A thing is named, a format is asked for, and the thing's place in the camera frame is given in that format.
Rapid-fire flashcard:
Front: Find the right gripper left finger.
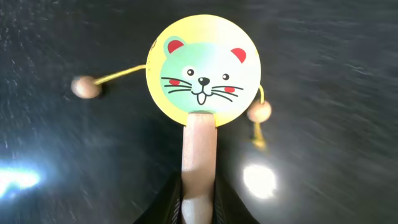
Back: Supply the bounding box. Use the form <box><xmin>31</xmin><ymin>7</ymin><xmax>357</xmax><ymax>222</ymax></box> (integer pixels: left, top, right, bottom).
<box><xmin>133</xmin><ymin>172</ymin><xmax>183</xmax><ymax>224</ymax></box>

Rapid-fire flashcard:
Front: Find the yellow wooden rattle drum toy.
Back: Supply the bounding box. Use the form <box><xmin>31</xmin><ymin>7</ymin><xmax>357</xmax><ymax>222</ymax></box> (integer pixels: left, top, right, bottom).
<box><xmin>70</xmin><ymin>14</ymin><xmax>272</xmax><ymax>224</ymax></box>

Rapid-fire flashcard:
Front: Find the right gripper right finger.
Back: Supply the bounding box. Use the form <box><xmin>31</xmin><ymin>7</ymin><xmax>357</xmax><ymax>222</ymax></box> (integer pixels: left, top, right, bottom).
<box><xmin>212</xmin><ymin>172</ymin><xmax>261</xmax><ymax>224</ymax></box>

